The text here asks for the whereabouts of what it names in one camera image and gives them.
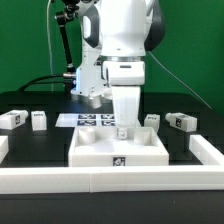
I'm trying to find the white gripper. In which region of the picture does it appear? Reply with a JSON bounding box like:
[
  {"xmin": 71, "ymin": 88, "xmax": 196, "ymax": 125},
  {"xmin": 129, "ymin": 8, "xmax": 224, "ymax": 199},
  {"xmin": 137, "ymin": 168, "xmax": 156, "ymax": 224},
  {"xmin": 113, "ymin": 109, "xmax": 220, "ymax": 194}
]
[{"xmin": 103, "ymin": 61, "xmax": 145, "ymax": 139}]

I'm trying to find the white square table top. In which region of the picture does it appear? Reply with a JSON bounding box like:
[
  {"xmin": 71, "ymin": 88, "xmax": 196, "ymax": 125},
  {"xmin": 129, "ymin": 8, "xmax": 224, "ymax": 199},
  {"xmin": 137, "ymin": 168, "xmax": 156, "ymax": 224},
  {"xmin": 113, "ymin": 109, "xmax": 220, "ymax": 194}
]
[{"xmin": 68, "ymin": 126, "xmax": 169, "ymax": 167}]

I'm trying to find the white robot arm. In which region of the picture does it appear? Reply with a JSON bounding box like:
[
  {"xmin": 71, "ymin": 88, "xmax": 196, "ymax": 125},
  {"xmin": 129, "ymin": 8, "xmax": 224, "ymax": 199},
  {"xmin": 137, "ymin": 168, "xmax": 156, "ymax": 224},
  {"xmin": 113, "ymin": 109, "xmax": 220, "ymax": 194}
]
[{"xmin": 71, "ymin": 0, "xmax": 165, "ymax": 139}]

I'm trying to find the white sheet with markers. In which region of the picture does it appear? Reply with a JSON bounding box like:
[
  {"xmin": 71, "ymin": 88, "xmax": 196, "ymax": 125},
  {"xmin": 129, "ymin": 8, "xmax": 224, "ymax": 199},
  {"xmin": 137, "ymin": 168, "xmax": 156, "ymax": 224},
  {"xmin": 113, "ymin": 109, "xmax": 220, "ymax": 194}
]
[{"xmin": 55, "ymin": 113, "xmax": 121, "ymax": 127}]

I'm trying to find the white U-shaped obstacle fence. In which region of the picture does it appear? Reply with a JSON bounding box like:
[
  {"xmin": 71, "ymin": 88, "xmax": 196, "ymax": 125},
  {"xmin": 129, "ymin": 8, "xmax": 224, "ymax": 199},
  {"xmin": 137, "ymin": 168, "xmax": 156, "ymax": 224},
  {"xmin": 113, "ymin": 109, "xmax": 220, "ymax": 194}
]
[{"xmin": 0, "ymin": 136, "xmax": 224, "ymax": 194}]

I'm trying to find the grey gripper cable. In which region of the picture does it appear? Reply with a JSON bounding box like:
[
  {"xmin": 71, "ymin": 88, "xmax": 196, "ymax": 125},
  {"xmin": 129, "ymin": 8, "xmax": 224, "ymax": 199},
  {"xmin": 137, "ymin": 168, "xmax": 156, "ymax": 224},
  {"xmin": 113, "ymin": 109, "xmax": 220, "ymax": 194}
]
[{"xmin": 146, "ymin": 51, "xmax": 213, "ymax": 110}]

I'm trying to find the black cable bundle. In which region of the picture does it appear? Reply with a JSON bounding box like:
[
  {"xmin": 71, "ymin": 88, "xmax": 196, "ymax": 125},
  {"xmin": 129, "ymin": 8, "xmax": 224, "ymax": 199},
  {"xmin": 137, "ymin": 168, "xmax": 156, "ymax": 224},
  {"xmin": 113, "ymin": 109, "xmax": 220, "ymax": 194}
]
[{"xmin": 18, "ymin": 73, "xmax": 76, "ymax": 93}]

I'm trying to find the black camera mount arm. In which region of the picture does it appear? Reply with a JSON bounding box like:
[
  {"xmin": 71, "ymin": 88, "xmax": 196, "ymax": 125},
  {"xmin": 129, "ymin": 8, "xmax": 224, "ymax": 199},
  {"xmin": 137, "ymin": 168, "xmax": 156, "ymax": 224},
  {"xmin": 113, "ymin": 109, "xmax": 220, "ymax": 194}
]
[{"xmin": 54, "ymin": 0, "xmax": 81, "ymax": 80}]

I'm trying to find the thin white cable left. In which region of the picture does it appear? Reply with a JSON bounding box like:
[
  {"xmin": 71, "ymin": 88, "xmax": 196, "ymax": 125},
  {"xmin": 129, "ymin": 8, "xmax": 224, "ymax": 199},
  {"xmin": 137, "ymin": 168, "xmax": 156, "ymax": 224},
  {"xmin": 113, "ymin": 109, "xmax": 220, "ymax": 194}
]
[{"xmin": 46, "ymin": 0, "xmax": 55, "ymax": 92}]

